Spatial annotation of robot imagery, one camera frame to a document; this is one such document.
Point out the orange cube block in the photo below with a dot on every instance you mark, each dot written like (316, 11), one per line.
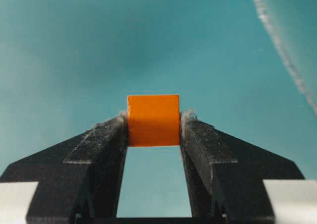
(153, 120)

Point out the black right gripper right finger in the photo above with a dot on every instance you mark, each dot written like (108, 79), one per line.
(225, 175)

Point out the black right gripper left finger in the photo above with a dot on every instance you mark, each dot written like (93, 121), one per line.
(77, 178)

